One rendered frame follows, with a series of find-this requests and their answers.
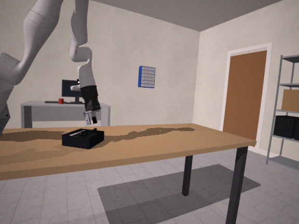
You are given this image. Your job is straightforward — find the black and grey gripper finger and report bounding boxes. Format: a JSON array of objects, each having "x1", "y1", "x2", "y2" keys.
[
  {"x1": 83, "y1": 110, "x2": 93, "y2": 125},
  {"x1": 91, "y1": 109, "x2": 100, "y2": 124}
]

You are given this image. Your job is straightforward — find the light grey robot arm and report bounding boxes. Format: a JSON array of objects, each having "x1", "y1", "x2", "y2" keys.
[{"x1": 0, "y1": 0, "x2": 93, "y2": 113}]

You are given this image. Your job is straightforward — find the black lighting desk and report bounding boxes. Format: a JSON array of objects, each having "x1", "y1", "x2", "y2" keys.
[{"x1": 62, "y1": 128, "x2": 104, "y2": 149}]

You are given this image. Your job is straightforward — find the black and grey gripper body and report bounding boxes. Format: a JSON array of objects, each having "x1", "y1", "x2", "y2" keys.
[{"x1": 71, "y1": 76, "x2": 101, "y2": 111}]

